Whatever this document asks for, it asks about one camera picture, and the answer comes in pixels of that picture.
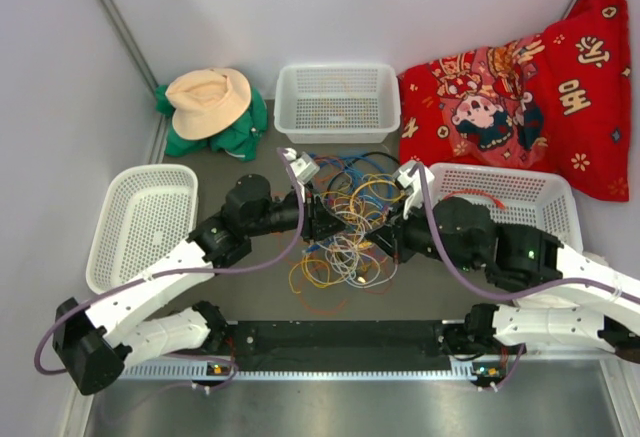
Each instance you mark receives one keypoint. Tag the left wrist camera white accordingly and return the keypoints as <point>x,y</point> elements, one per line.
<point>302,165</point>

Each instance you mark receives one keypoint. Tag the red printed pillow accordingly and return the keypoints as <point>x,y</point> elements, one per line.
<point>558,101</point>

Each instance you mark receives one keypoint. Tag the peach bucket hat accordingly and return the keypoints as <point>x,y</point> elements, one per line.
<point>208,101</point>

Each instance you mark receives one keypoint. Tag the white slotted cable duct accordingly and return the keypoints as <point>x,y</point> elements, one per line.
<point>206,371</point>

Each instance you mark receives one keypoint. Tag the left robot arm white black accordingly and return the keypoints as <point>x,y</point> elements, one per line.
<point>96,341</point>

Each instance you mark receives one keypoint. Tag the white basket back centre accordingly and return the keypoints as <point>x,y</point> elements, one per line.
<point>344,103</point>

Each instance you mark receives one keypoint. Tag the white basket left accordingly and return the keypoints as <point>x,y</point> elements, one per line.
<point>147,210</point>

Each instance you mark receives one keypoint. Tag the black base bar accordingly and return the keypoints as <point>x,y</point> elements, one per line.
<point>330,345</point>

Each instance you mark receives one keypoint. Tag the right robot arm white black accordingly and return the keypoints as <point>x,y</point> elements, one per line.
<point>537,289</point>

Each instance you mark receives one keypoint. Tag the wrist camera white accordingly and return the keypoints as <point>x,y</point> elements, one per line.
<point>413,178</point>
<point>302,165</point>

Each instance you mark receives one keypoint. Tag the white basket right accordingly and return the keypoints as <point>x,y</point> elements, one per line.
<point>541,200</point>

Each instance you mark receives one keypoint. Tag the green cloth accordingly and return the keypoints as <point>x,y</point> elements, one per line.
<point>240,140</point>

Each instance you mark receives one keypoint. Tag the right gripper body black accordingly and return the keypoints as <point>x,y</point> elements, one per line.
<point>412,236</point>

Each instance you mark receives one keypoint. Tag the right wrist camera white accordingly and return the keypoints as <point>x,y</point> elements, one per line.
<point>413,178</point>

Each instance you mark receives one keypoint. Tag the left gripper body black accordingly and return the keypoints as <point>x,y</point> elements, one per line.
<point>310,226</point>

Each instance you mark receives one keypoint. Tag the white basket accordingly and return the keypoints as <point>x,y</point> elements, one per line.
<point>541,200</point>
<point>147,210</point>
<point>344,103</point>

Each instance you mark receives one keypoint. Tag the white cloth right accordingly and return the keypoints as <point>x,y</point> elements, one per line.
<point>596,258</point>

